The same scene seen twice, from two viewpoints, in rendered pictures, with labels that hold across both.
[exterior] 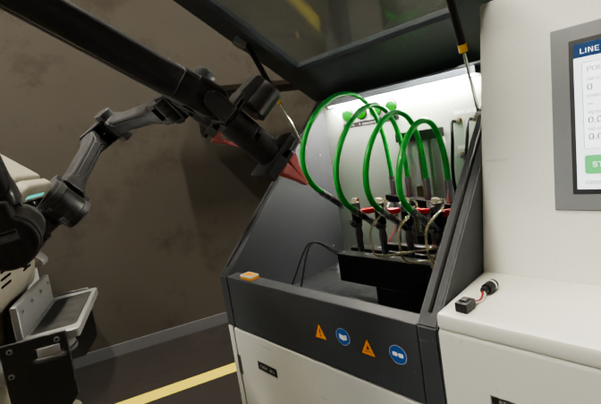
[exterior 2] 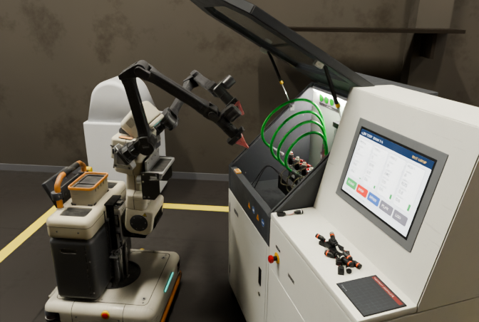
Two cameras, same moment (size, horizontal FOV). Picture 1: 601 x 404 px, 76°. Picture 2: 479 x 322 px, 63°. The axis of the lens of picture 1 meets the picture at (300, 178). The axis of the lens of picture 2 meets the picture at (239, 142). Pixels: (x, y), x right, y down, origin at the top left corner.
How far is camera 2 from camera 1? 1.27 m
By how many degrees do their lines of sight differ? 29
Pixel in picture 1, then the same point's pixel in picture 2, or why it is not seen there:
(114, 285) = (203, 138)
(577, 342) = (290, 235)
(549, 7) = (363, 105)
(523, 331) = (283, 227)
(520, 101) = (343, 142)
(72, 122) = (195, 30)
